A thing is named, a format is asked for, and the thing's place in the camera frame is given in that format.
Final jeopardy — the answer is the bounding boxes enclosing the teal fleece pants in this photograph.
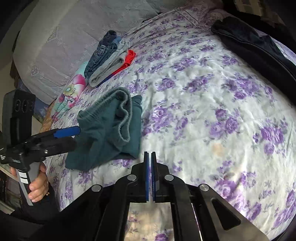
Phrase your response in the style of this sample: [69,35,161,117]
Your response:
[65,87,142,171]

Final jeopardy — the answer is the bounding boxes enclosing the person's left hand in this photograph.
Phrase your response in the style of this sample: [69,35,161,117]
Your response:
[24,162,49,203]

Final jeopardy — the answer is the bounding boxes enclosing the orange brown pillow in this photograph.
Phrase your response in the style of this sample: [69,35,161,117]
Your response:
[39,101,55,133]

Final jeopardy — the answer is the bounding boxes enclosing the blue printed bag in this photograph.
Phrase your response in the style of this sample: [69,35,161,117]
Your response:
[17,78,49,123]

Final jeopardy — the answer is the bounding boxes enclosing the folded floral turquoise quilt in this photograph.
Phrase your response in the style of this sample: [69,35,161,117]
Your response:
[51,61,88,121]

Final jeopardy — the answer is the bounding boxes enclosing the folded grey garment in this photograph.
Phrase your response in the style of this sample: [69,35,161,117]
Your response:
[88,39,130,87]

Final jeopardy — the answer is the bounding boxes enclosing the white lace headboard cover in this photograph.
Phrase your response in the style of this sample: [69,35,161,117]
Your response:
[13,1,157,104]

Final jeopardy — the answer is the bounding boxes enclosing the folded blue jeans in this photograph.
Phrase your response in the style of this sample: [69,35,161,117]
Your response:
[84,30,121,79]

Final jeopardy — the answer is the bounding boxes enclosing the purple floral bedspread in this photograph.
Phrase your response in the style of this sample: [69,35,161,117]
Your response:
[53,2,295,239]

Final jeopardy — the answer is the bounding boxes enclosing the folded red blue garment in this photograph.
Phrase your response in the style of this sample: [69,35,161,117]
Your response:
[98,50,137,86]

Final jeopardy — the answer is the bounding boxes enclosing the dark navy garment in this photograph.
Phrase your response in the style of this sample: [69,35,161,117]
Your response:
[211,16,295,104]

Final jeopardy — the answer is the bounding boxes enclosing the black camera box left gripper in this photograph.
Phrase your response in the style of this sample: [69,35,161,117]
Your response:
[2,89,36,148]

